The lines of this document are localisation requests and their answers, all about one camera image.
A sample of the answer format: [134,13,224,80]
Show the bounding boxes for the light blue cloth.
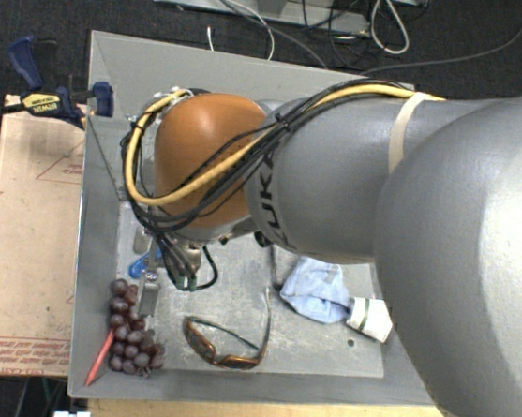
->
[276,253,360,328]

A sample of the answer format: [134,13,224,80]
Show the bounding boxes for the brown sunglasses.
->
[179,277,277,375]

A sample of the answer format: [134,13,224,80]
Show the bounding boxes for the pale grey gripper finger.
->
[131,227,151,258]
[135,269,163,320]

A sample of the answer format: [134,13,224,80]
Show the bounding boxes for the brown cardboard board red print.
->
[0,93,103,389]

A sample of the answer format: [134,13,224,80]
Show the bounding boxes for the red pencil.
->
[83,324,117,391]

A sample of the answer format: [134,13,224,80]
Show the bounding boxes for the grey metal bin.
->
[47,29,477,417]

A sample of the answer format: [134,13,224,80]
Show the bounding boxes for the purple toy grape bunch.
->
[98,277,175,380]

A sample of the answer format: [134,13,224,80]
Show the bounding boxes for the blue plastic object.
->
[127,244,164,283]

